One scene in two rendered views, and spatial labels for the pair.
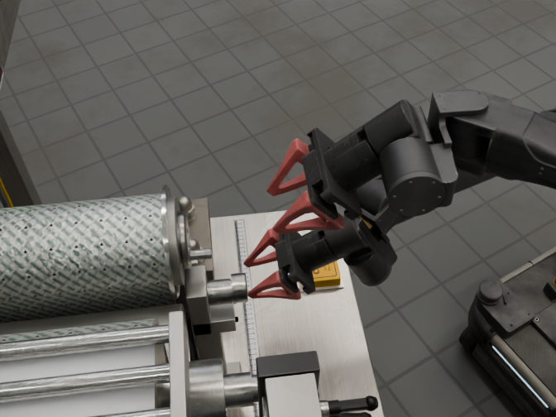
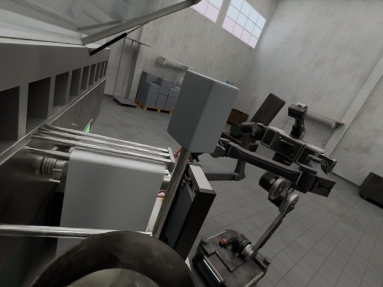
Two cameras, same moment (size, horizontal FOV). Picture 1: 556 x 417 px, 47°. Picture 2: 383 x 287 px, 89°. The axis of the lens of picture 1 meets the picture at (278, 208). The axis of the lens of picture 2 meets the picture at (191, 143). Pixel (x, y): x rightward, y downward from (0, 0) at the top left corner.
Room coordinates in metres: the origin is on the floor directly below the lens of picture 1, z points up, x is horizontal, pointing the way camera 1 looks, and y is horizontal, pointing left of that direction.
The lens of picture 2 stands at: (-0.34, 0.17, 1.71)
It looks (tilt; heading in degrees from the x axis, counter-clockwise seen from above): 19 degrees down; 346
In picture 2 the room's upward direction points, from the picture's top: 20 degrees clockwise
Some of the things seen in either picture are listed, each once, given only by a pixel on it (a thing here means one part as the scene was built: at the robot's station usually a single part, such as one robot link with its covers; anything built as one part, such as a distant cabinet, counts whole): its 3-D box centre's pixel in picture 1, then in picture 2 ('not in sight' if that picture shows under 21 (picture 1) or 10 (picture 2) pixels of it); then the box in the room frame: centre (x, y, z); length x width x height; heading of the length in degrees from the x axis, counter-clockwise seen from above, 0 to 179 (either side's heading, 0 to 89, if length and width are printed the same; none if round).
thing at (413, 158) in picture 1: (434, 158); (218, 149); (0.47, -0.17, 1.43); 0.12 x 0.12 x 0.09; 4
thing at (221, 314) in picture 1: (218, 336); not in sight; (0.46, 0.09, 1.05); 0.06 x 0.05 x 0.31; 97
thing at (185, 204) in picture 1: (184, 206); not in sight; (0.72, 0.16, 1.05); 0.04 x 0.04 x 0.04
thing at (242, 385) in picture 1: (256, 388); not in sight; (0.26, 0.02, 1.34); 0.06 x 0.03 x 0.03; 97
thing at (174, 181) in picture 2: not in sight; (170, 194); (-0.06, 0.10, 1.51); 0.02 x 0.02 x 0.20
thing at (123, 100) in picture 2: not in sight; (130, 74); (6.37, 1.10, 0.98); 0.72 x 0.61 x 1.95; 31
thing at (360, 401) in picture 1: (350, 405); not in sight; (0.23, -0.06, 1.37); 0.05 x 0.01 x 0.01; 97
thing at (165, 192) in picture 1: (170, 241); not in sight; (0.49, 0.14, 1.25); 0.15 x 0.01 x 0.15; 7
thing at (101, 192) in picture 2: not in sight; (89, 233); (0.14, 0.25, 1.17); 0.34 x 0.05 x 0.54; 97
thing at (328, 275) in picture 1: (318, 268); not in sight; (0.68, -0.08, 0.91); 0.07 x 0.07 x 0.02; 7
